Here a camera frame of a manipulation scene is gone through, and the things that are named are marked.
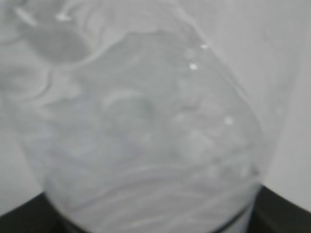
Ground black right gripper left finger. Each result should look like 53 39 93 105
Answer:
0 191 66 233

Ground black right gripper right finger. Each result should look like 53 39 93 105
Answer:
247 186 311 233

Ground clear plastic water bottle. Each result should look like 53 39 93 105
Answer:
0 0 311 233

